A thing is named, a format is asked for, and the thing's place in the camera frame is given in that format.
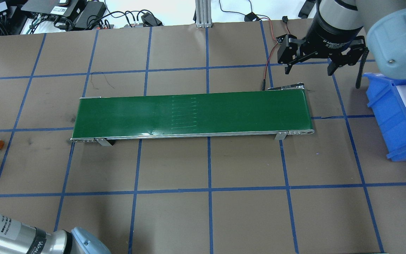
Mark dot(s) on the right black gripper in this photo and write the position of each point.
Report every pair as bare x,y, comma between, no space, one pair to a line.
333,37

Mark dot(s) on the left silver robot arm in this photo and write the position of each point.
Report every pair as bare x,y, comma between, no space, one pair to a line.
20,238

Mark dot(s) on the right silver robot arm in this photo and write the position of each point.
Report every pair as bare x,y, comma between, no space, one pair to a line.
384,30

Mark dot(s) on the small sensor circuit board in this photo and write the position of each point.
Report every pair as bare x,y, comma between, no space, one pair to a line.
280,39

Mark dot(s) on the green conveyor belt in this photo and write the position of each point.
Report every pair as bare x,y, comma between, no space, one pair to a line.
271,112

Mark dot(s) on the blue plastic bin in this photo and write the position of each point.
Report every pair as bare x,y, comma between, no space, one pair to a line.
387,99

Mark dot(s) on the black laptop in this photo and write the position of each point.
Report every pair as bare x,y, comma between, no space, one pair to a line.
66,9

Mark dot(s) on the aluminium frame post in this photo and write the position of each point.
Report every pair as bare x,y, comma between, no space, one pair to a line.
203,18

